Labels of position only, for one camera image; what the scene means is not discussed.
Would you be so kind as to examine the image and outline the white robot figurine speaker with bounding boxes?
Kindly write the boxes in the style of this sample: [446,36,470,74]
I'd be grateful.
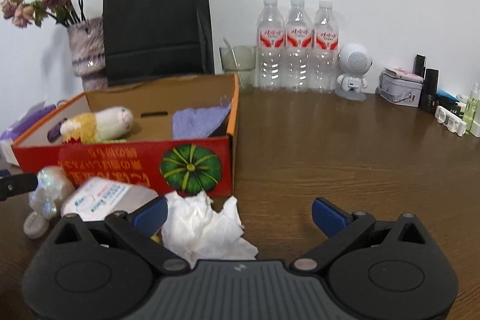
[334,43,373,101]

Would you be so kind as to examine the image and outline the left clear water bottle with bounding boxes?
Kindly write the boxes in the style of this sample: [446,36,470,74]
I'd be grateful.
[256,0,285,89]

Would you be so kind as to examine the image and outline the black paper shopping bag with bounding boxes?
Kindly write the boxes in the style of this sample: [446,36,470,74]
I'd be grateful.
[103,0,215,86]

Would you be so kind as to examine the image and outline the white tissue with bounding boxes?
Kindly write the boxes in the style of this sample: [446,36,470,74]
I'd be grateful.
[161,192,258,267]

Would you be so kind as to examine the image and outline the purple tissue pack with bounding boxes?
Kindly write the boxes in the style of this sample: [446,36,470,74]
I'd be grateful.
[0,100,65,167]

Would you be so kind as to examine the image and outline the red pumpkin cardboard box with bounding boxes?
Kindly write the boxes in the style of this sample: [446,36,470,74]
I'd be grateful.
[11,74,239,197]

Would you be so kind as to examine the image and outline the white yellow plush sheep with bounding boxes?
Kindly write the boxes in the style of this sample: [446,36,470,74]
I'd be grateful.
[59,106,134,145]

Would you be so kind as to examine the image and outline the white spoon in cup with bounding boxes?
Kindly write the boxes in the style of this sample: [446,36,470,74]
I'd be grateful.
[223,37,239,69]

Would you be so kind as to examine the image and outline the white labelled plastic jar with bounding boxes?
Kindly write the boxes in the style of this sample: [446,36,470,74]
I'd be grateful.
[60,177,159,222]

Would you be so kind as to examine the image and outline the iridescent package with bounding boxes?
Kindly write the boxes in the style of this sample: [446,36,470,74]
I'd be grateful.
[28,166,75,220]

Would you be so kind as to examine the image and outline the clear water bottle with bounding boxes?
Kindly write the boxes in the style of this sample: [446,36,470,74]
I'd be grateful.
[284,0,313,92]
[256,0,285,89]
[312,1,339,93]

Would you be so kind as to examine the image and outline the green spray bottle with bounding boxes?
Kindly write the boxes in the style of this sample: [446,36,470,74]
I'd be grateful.
[463,83,479,132]

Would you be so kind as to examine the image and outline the small white round cap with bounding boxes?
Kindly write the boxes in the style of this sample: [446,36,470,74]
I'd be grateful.
[23,211,50,240]

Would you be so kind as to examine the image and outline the green tinted glass cup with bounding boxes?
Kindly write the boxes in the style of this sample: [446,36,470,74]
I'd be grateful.
[220,46,256,93]

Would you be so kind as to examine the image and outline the black lipstick tube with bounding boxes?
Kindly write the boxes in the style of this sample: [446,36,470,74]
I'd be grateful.
[412,54,426,78]

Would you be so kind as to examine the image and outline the mottled purple ceramic vase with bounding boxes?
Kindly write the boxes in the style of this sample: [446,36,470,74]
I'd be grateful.
[67,17,108,91]

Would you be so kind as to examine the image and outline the white plastic clip case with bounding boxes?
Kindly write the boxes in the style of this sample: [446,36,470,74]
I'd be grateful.
[434,106,467,137]

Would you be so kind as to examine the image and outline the tall black cosmetic tube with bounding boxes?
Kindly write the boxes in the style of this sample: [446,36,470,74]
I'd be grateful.
[418,68,439,114]

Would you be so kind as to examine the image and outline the purple woven cloth pouch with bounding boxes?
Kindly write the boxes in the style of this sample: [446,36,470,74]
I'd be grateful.
[172,96,232,140]

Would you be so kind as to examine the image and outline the small decorated tin box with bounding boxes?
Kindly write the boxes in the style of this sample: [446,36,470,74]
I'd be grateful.
[376,67,424,108]

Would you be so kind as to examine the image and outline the right clear water bottle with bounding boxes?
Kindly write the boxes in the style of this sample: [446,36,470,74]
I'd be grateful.
[312,1,339,93]

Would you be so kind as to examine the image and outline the middle clear water bottle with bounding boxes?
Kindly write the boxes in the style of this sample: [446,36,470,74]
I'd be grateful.
[284,0,313,92]

